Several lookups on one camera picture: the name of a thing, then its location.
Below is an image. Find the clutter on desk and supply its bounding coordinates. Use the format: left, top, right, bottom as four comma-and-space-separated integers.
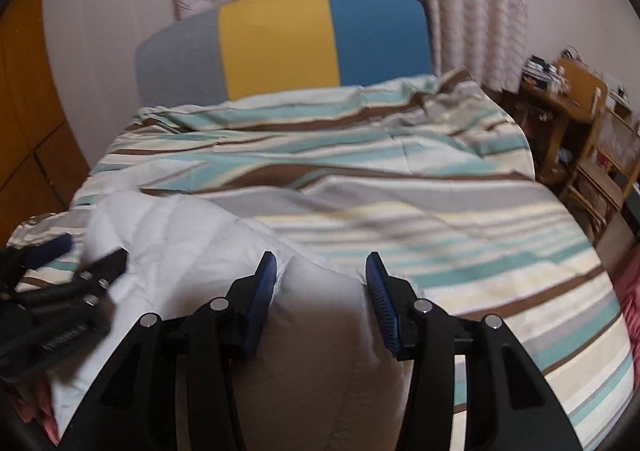
522, 47, 581, 93

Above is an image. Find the red cloth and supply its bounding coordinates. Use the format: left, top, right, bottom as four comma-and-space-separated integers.
612, 267, 640, 335

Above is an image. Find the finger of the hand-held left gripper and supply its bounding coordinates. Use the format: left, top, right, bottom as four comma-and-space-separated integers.
74, 248, 129, 293
4, 232, 76, 273

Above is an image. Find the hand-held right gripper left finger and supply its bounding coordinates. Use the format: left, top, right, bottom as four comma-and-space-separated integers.
59, 251, 278, 451

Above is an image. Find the wooden chair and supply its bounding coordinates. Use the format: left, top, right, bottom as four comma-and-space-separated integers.
552, 58, 640, 246

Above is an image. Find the pink patterned cloth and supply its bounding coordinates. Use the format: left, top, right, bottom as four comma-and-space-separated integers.
9, 373, 62, 449

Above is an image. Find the white quilted jacket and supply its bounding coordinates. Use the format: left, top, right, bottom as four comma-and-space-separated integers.
47, 188, 427, 451

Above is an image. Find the wooden desk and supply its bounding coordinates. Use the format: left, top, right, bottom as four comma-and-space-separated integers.
519, 75, 577, 188

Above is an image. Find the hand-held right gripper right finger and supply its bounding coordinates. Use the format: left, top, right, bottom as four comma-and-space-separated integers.
364, 251, 585, 451

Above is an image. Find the grey yellow blue headboard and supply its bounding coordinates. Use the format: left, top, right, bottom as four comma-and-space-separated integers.
134, 0, 434, 108

